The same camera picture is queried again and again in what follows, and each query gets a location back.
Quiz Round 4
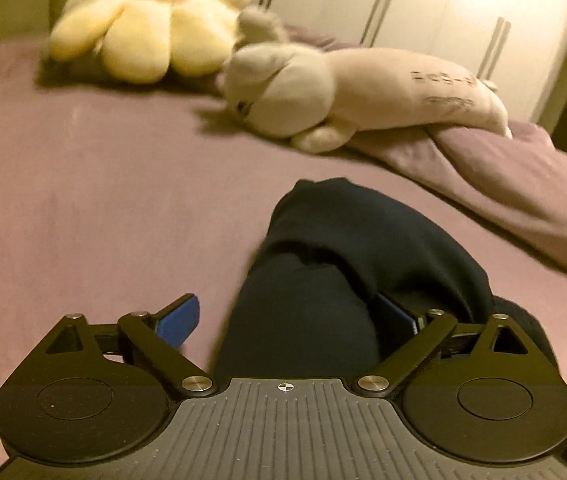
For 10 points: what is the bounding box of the white bunny plush toy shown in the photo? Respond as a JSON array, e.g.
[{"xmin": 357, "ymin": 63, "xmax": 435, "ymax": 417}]
[{"xmin": 218, "ymin": 7, "xmax": 514, "ymax": 155}]

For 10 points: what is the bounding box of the yellow flower plush pillow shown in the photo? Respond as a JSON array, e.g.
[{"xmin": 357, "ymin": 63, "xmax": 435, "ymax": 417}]
[{"xmin": 50, "ymin": 0, "xmax": 257, "ymax": 85}]

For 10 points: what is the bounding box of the white wardrobe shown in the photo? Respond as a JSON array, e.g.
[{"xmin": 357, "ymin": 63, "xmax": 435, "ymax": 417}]
[{"xmin": 214, "ymin": 0, "xmax": 567, "ymax": 126}]

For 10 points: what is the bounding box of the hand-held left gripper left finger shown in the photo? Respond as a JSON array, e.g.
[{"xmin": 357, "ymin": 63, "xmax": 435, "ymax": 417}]
[{"xmin": 44, "ymin": 294, "xmax": 213, "ymax": 398}]

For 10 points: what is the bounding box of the pink blanket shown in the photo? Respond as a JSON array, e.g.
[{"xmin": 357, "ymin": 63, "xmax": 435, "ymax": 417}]
[{"xmin": 283, "ymin": 24, "xmax": 567, "ymax": 297}]

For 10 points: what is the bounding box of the bed with pink sheet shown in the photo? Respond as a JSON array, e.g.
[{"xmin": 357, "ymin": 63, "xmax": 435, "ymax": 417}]
[{"xmin": 0, "ymin": 40, "xmax": 567, "ymax": 480}]

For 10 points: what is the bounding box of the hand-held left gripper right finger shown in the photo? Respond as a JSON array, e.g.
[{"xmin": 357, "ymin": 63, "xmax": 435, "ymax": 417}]
[{"xmin": 354, "ymin": 294, "xmax": 534, "ymax": 398}]

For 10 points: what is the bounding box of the dark navy garment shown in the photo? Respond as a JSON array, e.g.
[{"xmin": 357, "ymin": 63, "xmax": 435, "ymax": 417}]
[{"xmin": 214, "ymin": 177, "xmax": 561, "ymax": 381}]

